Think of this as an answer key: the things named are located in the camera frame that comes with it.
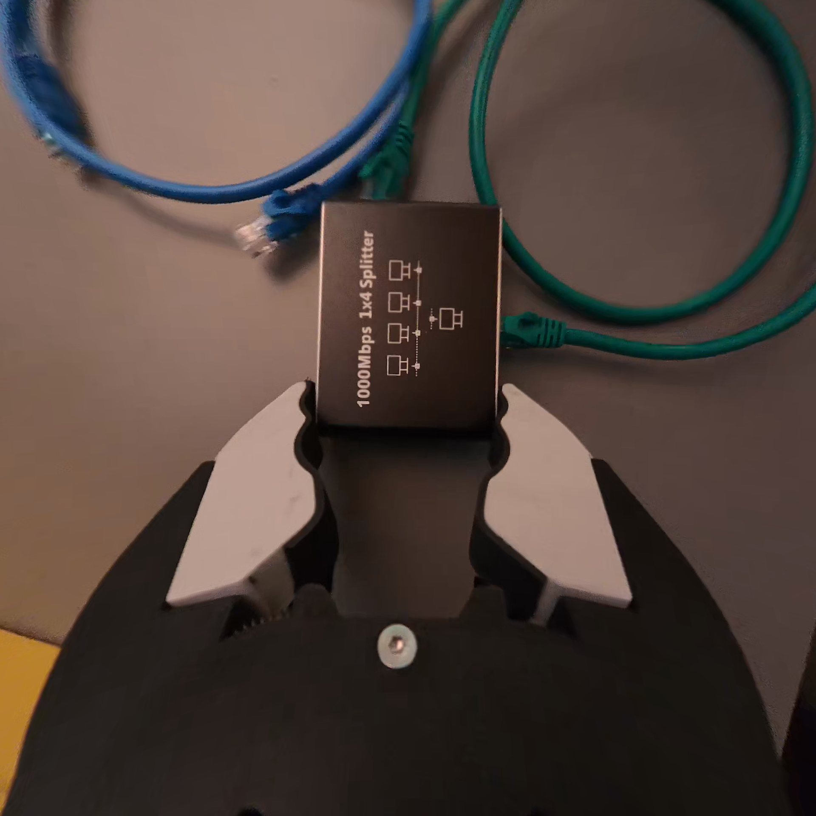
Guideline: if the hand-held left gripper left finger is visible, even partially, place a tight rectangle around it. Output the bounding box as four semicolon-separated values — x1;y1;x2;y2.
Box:
164;379;337;618

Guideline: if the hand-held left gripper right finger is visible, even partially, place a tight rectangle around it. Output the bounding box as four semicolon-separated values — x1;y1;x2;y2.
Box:
472;382;635;624

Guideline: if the green ethernet cable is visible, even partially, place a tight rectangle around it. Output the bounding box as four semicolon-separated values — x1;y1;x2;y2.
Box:
356;0;816;362

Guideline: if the black ethernet splitter box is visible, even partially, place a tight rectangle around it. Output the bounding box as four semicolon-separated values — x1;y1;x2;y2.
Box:
315;201;504;441

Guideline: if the yellow plastic bin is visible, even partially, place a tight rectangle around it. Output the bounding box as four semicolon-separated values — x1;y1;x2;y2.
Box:
0;628;62;791

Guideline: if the blue ethernet cable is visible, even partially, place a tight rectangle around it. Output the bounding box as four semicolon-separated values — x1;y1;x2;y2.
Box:
0;0;436;257

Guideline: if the person's dark clothing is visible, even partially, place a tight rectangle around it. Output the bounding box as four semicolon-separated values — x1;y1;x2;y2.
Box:
781;650;816;816

